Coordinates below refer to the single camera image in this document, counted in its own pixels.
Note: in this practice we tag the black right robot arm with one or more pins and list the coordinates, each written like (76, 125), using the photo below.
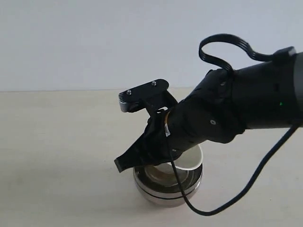
(264, 96)

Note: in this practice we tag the ribbed stainless steel bowl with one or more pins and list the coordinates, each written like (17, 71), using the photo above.
(160, 181)

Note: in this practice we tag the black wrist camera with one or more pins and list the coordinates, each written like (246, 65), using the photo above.
(151, 95)

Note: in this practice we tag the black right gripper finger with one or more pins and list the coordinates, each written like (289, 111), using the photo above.
(142, 152)

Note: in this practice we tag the white ceramic bowl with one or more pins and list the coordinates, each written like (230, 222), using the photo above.
(189, 160)

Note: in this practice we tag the smooth stainless steel bowl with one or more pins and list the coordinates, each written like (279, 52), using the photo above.
(163, 199)

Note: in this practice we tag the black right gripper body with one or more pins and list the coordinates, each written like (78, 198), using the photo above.
(205, 114)

